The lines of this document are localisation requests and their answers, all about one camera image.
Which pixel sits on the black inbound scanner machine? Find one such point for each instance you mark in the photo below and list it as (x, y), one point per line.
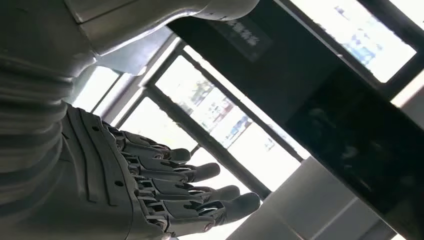
(298, 82)

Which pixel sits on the dark window frame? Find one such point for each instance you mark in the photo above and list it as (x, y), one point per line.
(202, 135)

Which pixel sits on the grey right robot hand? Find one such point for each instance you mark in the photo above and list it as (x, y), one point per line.
(99, 185)

